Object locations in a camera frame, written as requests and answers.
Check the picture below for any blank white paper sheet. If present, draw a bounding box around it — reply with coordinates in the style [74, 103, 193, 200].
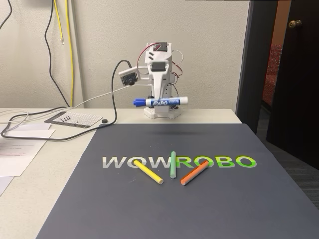
[0, 123, 56, 143]

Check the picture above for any dark grey printed mat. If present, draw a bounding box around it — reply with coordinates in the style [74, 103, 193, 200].
[36, 123, 319, 239]

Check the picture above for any white cable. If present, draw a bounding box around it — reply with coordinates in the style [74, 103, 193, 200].
[0, 82, 150, 131]

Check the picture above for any pale lavender paper sheet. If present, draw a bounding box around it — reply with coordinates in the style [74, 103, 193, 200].
[0, 176, 13, 196]

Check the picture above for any green chalk stick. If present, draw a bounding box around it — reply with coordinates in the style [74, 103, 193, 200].
[169, 150, 177, 179]

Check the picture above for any black camera cable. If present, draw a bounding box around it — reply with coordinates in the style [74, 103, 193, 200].
[0, 59, 133, 142]

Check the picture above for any striped screw tray mat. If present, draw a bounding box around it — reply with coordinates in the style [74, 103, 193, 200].
[44, 111, 103, 129]

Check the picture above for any thin yellow wire with tip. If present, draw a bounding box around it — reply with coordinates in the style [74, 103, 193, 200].
[53, 0, 65, 45]

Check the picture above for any blue dry erase marker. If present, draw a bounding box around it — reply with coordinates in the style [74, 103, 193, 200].
[133, 96, 188, 108]

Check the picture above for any red patterned furniture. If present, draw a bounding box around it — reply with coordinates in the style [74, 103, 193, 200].
[261, 43, 284, 106]

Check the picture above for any dark grey door frame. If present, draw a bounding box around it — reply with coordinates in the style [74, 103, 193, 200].
[235, 0, 279, 135]

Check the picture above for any black wall cable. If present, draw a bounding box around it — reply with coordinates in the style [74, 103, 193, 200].
[44, 0, 70, 108]

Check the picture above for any orange chalk stick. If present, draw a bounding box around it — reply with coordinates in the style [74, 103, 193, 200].
[180, 160, 209, 186]

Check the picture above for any white camera box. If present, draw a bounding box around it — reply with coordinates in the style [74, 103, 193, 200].
[118, 66, 140, 87]

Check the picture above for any long yellow wire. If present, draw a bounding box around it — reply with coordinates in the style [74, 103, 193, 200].
[65, 0, 74, 107]

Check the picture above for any dark brown door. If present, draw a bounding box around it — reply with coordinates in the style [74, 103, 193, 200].
[266, 0, 319, 171]

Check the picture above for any yellow chalk stick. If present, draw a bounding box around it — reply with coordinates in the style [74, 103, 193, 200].
[133, 159, 164, 185]

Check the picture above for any white paper sheet with text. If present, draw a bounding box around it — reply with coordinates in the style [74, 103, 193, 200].
[0, 140, 47, 178]

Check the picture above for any thin black hanging cable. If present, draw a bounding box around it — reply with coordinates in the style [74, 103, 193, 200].
[0, 0, 12, 28]

